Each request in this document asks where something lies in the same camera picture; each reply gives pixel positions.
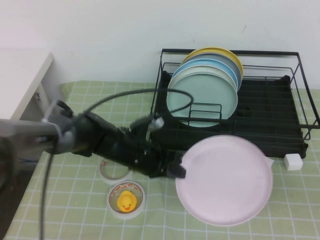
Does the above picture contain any green checked tablecloth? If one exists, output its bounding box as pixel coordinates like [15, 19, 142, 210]
[4, 79, 320, 240]

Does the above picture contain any white cube block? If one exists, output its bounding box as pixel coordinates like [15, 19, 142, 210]
[284, 153, 304, 172]

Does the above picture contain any blue cable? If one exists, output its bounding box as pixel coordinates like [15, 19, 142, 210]
[19, 156, 39, 167]

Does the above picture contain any pink round plate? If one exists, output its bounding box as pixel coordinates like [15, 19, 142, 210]
[174, 134, 274, 220]

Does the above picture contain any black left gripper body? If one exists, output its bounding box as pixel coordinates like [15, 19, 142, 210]
[129, 139, 181, 179]

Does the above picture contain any light blue round plate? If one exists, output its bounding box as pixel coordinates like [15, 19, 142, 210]
[171, 58, 242, 91]

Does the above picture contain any pale grey-green round plate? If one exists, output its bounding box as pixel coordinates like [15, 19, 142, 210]
[167, 65, 239, 93]

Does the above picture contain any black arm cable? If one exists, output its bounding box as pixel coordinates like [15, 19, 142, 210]
[39, 86, 195, 240]

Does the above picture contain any yellow rubber duck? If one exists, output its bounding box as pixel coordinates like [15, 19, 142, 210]
[116, 190, 138, 213]

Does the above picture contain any yellow round plate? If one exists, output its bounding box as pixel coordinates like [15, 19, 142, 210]
[180, 46, 245, 81]

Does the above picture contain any black drip tray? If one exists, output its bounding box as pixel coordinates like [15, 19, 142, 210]
[147, 71, 309, 159]

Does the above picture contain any white tape roll holding duck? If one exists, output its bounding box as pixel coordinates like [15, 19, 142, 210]
[107, 181, 147, 221]

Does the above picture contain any black wire dish rack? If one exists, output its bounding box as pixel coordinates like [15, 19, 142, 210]
[149, 48, 320, 141]

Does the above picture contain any empty white tape roll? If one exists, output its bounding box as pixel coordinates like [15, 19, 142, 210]
[98, 157, 133, 186]

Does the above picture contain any grey round plate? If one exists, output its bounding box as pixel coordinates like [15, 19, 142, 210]
[179, 52, 244, 86]

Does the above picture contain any white cabinet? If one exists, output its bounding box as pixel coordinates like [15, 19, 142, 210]
[0, 47, 65, 123]

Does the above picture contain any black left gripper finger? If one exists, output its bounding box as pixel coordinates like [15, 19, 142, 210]
[167, 162, 188, 180]
[174, 150, 186, 164]

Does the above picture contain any mint green round plate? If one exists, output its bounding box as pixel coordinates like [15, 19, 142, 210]
[166, 73, 239, 129]

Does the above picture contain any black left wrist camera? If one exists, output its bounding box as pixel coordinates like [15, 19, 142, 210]
[129, 114, 165, 147]

